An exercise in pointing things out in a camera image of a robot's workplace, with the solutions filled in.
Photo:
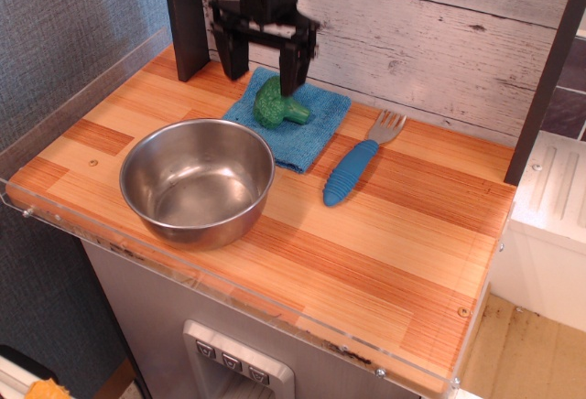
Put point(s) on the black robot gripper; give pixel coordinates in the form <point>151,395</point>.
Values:
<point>273,23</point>

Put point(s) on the green toy broccoli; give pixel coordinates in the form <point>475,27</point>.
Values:
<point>271,109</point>

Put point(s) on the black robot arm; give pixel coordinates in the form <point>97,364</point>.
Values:
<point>275,24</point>

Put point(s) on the blue folded rag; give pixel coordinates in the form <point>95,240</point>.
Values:
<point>295,146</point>

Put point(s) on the stainless steel bowl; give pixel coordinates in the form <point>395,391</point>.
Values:
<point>201,182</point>

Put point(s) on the silver cabinet dispenser panel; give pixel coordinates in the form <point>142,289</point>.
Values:
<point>226,368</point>

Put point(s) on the blue handled metal fork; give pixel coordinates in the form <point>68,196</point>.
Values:
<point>345,176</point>

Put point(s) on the dark right shelf post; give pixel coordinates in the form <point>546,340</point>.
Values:
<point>559,51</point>

